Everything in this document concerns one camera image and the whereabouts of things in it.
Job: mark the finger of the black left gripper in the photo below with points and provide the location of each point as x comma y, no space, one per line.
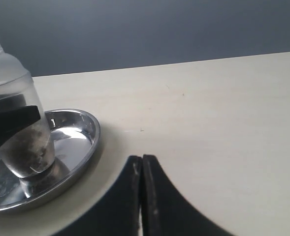
12,122

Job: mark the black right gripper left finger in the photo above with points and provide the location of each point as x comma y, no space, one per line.
117,212

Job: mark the clear plastic shaker bottle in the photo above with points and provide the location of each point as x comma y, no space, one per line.
26,145

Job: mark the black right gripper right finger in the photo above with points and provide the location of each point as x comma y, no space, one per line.
165,212

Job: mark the round stainless steel plate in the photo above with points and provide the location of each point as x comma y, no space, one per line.
76,136

